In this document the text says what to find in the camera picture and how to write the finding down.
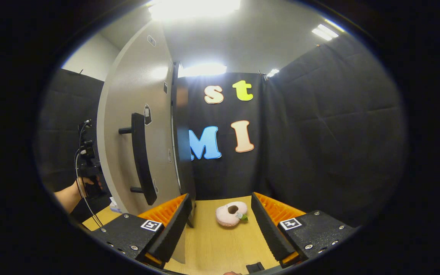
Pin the pink plush slipper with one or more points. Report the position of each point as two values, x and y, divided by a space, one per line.
225 217

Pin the ceiling light panel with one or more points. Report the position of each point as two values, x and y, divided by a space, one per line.
327 32
203 70
272 72
193 8

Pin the grey cabinet door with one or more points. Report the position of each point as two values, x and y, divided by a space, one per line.
120 95

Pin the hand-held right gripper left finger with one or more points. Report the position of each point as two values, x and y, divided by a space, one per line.
176 233

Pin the dark grey cabinet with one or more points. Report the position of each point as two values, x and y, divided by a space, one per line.
183 172

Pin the white book with printed spine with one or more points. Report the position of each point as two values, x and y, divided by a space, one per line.
115 206

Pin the black backdrop cloth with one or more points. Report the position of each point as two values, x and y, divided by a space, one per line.
319 133

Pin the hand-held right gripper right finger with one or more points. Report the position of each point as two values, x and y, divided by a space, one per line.
267 233

